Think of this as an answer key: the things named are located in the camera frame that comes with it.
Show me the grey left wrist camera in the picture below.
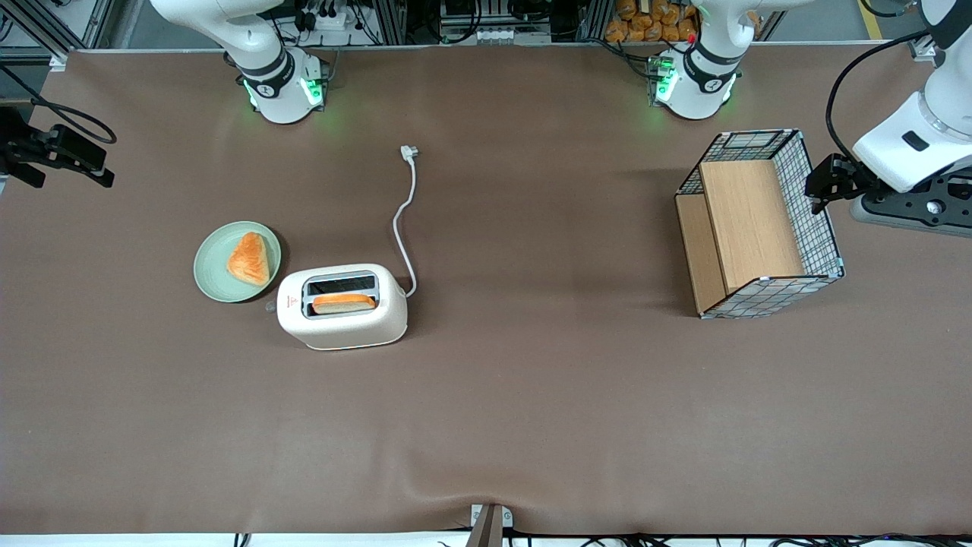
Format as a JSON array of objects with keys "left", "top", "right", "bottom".
[{"left": 850, "top": 175, "right": 972, "bottom": 239}]

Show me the white two-slot toaster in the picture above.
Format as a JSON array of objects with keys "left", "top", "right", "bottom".
[{"left": 264, "top": 263, "right": 409, "bottom": 352}]

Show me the bag of orange pastries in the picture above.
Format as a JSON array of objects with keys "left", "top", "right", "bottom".
[{"left": 604, "top": 0, "right": 701, "bottom": 44}]

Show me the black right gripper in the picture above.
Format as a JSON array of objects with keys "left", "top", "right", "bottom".
[{"left": 0, "top": 106, "right": 115, "bottom": 189}]

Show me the aluminium frame profile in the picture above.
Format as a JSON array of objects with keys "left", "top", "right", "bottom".
[{"left": 0, "top": 0, "right": 116, "bottom": 62}]

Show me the white power strip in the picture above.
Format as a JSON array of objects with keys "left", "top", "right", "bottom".
[{"left": 302, "top": 6, "right": 359, "bottom": 33}]

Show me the wooden step shelf insert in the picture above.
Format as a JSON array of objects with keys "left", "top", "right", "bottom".
[{"left": 676, "top": 160, "right": 806, "bottom": 315}]

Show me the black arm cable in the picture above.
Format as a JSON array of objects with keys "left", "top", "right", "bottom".
[
  {"left": 0, "top": 65, "right": 118, "bottom": 145},
  {"left": 825, "top": 30, "right": 931, "bottom": 162}
]

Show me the bread slice in toaster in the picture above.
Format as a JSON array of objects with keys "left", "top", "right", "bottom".
[{"left": 312, "top": 293, "right": 377, "bottom": 315}]

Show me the brown table cover mat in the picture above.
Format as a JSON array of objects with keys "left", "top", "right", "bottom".
[{"left": 0, "top": 46, "right": 972, "bottom": 537}]

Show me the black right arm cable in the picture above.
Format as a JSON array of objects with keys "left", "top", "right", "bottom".
[{"left": 0, "top": 65, "right": 118, "bottom": 145}]

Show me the light green round plate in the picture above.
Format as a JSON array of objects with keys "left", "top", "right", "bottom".
[{"left": 193, "top": 221, "right": 282, "bottom": 303}]

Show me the wire grid basket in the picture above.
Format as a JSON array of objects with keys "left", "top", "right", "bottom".
[{"left": 674, "top": 128, "right": 846, "bottom": 320}]

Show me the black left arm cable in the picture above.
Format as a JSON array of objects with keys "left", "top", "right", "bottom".
[{"left": 825, "top": 30, "right": 931, "bottom": 162}]

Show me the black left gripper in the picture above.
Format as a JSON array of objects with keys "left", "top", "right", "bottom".
[{"left": 804, "top": 152, "right": 876, "bottom": 216}]

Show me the triangular orange pastry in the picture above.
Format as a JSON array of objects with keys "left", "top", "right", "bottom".
[{"left": 227, "top": 232, "right": 271, "bottom": 287}]

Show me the white toaster power cord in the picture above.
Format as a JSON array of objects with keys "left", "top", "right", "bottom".
[{"left": 392, "top": 145, "right": 421, "bottom": 299}]

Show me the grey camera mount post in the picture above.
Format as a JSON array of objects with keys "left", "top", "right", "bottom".
[{"left": 466, "top": 503, "right": 514, "bottom": 547}]

